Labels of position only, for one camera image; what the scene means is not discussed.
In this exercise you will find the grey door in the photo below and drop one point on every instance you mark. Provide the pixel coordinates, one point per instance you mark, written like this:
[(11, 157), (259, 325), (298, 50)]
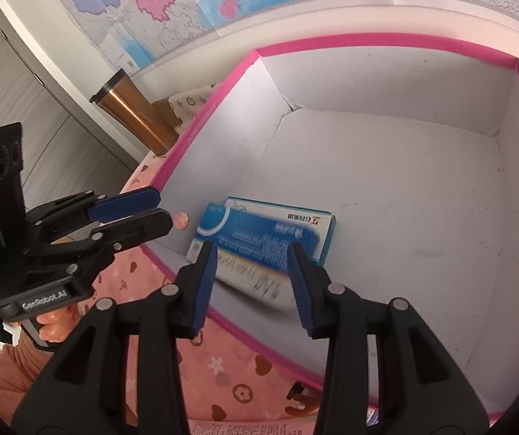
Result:
[(23, 90)]

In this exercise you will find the person's left hand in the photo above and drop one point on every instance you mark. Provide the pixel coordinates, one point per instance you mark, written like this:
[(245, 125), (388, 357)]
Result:
[(55, 324)]

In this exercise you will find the blue and white medicine box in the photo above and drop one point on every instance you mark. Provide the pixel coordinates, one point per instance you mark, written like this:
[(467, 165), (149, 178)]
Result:
[(259, 231)]

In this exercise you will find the pink cardboard box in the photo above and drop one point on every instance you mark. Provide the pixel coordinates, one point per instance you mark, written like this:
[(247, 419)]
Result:
[(377, 167)]

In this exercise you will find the copper tumbler with black lid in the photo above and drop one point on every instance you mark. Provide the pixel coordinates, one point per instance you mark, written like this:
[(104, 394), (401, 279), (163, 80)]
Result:
[(137, 118)]

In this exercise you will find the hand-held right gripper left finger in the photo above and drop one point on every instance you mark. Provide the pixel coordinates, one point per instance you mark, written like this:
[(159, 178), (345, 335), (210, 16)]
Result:
[(207, 290)]

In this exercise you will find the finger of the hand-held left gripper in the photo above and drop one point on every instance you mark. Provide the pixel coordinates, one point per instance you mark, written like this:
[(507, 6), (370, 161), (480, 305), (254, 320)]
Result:
[(125, 204), (141, 226)]

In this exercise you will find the pink printed cloth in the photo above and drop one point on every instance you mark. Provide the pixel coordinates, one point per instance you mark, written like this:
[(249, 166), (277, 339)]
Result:
[(232, 371)]

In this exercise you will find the white patterned cloth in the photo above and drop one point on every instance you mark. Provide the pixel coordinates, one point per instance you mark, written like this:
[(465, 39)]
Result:
[(191, 102)]

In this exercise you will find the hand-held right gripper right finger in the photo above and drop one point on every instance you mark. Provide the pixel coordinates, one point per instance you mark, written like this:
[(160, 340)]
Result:
[(300, 294)]

